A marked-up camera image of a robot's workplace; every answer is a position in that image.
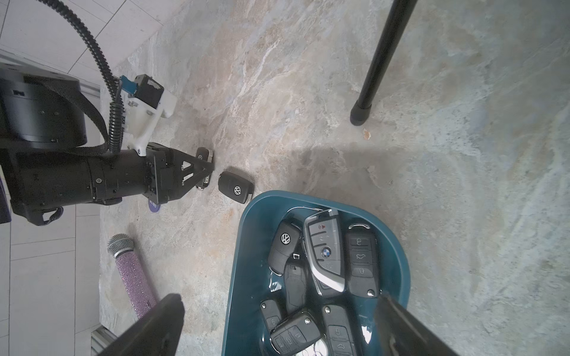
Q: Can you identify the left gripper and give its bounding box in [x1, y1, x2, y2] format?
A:
[145, 142, 207, 205]

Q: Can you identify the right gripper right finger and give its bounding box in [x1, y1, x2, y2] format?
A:
[374, 293, 458, 356]

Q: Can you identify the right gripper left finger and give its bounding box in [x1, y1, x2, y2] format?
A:
[99, 293, 185, 356]

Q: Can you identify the black key fob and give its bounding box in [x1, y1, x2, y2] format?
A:
[267, 220, 301, 276]
[322, 304, 358, 356]
[218, 171, 254, 204]
[260, 299, 284, 332]
[270, 310, 323, 355]
[284, 260, 308, 314]
[346, 222, 380, 298]

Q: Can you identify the white key fob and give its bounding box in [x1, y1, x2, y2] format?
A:
[295, 339, 329, 356]

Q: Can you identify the teal storage tray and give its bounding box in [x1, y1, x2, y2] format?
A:
[221, 190, 411, 356]

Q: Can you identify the silver BMW key fob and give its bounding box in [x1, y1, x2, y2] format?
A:
[304, 209, 346, 298]

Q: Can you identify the black key fob bottom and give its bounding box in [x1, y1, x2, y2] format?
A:
[260, 299, 284, 332]

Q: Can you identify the black VW key top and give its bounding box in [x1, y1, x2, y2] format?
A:
[196, 147, 214, 191]

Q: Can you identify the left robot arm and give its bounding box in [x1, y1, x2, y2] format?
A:
[1, 1, 215, 226]

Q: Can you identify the purple small blind chip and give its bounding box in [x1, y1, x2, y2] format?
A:
[148, 200, 161, 213]

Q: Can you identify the purple glitter tube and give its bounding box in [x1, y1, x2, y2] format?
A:
[107, 234, 157, 319]

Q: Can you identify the black music stand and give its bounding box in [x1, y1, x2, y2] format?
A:
[350, 0, 417, 126]

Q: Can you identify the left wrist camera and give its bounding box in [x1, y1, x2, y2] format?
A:
[120, 74, 178, 157]

